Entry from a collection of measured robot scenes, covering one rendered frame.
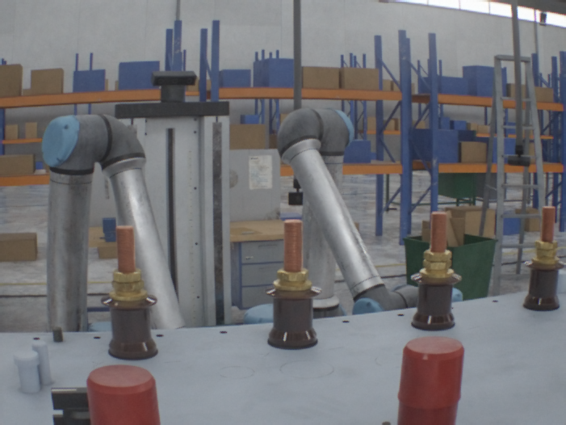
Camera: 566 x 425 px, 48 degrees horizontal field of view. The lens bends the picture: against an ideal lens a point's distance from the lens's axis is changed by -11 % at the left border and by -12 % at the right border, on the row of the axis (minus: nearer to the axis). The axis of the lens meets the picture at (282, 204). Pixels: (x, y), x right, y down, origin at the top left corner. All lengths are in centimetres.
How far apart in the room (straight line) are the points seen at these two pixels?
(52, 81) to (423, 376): 820
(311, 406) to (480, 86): 971
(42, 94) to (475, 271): 559
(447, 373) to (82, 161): 110
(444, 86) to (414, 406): 942
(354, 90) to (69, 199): 791
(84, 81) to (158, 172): 673
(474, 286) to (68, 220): 429
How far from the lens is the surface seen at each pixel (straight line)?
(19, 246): 895
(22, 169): 879
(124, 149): 167
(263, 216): 608
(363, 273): 178
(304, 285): 113
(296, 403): 93
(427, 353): 72
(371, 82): 957
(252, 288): 545
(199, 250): 213
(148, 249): 164
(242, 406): 92
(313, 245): 207
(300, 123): 194
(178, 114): 202
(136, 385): 64
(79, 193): 163
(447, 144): 1022
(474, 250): 544
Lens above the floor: 173
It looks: 7 degrees down
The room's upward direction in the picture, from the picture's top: straight up
